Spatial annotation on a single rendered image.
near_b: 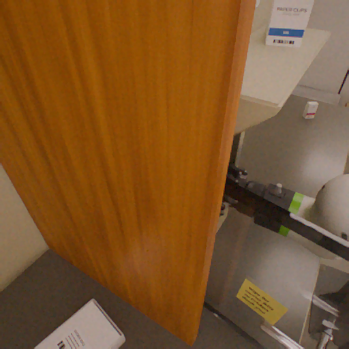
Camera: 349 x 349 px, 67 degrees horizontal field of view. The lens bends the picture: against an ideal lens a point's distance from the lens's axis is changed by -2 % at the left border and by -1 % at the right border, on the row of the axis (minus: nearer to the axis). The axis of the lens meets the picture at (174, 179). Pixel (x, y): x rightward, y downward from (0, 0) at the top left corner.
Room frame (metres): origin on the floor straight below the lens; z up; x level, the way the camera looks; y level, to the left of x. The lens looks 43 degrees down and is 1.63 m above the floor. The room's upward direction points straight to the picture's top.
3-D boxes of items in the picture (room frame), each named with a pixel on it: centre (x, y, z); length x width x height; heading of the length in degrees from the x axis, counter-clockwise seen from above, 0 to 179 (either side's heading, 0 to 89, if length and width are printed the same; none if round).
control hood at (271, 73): (0.40, -0.14, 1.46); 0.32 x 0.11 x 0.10; 148
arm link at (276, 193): (0.38, -0.21, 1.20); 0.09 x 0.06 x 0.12; 148
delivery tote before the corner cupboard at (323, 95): (2.77, -1.47, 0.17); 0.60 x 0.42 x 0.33; 56
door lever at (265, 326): (0.13, -0.18, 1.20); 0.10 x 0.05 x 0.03; 50
